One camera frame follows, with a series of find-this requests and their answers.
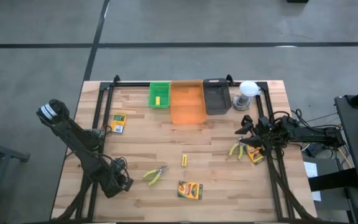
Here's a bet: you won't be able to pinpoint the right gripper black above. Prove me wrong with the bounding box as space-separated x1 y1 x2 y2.
234 114 275 151

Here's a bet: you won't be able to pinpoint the yellow green crayon box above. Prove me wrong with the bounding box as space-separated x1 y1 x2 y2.
177 180 204 200
110 112 127 134
246 144 265 166

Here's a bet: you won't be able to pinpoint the green-handled pliers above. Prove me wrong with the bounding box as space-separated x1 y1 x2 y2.
141 164 170 187
227 136 249 161

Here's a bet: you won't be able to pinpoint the white mushroom-shaped lamp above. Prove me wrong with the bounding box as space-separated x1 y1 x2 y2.
232 80 262 112

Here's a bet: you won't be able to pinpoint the dark grey plastic bin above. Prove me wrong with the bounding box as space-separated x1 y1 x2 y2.
202 77 232 116

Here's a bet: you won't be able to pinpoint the blue small device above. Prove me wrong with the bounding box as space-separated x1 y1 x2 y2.
306 143 324 158

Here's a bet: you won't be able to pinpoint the orange translucent bin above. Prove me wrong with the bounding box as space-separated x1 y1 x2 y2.
170 79 208 126

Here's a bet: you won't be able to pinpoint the white paper sheet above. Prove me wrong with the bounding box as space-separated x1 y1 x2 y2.
303 161 323 202

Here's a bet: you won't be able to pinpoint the black flat bar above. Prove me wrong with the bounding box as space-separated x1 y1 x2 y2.
308 167 358 193

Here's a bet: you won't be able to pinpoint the green plastic basket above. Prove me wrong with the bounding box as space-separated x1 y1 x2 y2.
148 81 172 110

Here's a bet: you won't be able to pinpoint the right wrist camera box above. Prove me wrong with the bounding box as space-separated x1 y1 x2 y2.
257 116 272 130

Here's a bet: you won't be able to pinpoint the black aluminium rig frame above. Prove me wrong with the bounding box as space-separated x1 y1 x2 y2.
52 74 318 222

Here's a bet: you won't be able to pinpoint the dark metal furniture frame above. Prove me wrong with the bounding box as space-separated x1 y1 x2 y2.
0 136 32 224

